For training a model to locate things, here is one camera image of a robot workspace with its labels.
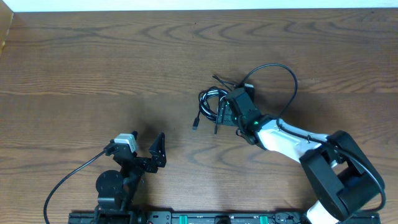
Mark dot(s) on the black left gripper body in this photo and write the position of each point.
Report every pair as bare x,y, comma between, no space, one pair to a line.
145,167

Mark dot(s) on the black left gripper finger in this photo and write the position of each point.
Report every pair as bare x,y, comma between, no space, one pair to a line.
135,133
157,150

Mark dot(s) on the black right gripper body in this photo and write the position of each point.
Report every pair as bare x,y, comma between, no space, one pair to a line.
229,117

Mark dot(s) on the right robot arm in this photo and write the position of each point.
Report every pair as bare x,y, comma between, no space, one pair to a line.
339,172

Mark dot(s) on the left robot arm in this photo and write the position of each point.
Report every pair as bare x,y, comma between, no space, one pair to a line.
116,189

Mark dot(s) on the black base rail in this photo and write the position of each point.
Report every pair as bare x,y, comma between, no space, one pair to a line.
190,218

